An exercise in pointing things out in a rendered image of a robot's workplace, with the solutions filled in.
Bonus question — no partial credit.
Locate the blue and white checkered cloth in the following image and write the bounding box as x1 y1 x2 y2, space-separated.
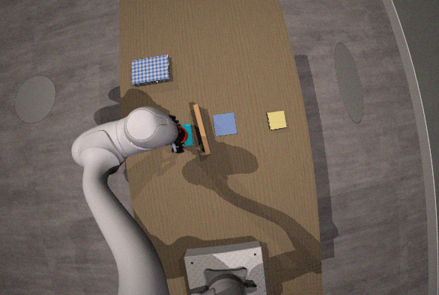
131 55 170 85

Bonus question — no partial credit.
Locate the red cup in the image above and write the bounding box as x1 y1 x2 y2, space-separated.
178 126 188 143

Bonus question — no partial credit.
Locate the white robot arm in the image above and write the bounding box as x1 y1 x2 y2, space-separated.
71 107 257 295

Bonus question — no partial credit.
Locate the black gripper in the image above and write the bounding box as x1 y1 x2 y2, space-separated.
168 115 186 153

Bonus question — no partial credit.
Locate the yellow sticky-note pad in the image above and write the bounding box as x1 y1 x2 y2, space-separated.
267 111 287 130

